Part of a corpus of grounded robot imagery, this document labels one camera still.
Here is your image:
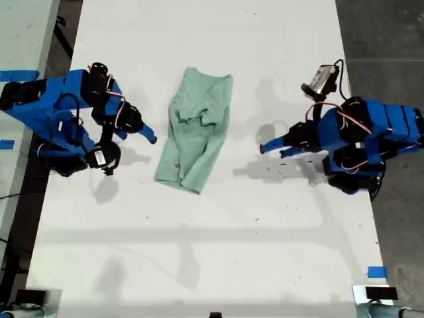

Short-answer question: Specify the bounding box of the pale green T-shirt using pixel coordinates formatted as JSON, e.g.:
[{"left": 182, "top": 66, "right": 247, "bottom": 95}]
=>
[{"left": 154, "top": 66, "right": 234, "bottom": 195}]

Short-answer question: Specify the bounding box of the black stand leg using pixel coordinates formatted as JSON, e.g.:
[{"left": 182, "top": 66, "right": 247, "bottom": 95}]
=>
[{"left": 52, "top": 0, "right": 74, "bottom": 62}]

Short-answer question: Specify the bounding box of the long blue tape strip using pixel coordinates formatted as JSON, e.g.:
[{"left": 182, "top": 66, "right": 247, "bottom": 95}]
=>
[{"left": 0, "top": 70, "right": 40, "bottom": 82}]

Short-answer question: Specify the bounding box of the square blue tape piece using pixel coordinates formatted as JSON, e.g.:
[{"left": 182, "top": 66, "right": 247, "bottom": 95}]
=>
[{"left": 367, "top": 266, "right": 388, "bottom": 279}]

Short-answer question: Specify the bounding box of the white metal plate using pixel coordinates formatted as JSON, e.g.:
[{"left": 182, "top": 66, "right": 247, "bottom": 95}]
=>
[{"left": 352, "top": 284, "right": 395, "bottom": 318}]

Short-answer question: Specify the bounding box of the small black box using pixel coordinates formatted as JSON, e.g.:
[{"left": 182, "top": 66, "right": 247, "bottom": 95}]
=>
[
  {"left": 365, "top": 286, "right": 398, "bottom": 301},
  {"left": 15, "top": 289, "right": 50, "bottom": 304}
]

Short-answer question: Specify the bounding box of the black camera box white label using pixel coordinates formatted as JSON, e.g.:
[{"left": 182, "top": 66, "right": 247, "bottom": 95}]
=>
[{"left": 84, "top": 141, "right": 122, "bottom": 176}]

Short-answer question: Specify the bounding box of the black camera cable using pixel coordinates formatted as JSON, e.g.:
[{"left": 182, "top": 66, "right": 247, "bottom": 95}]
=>
[
  {"left": 333, "top": 58, "right": 352, "bottom": 101},
  {"left": 48, "top": 92, "right": 83, "bottom": 134}
]

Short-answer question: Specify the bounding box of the black camera box silver face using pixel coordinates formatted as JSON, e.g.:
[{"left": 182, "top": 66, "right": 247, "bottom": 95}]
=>
[{"left": 300, "top": 64, "right": 339, "bottom": 100}]

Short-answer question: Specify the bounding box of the black power cable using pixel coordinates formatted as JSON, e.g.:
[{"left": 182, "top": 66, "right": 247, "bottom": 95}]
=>
[{"left": 369, "top": 167, "right": 388, "bottom": 203}]

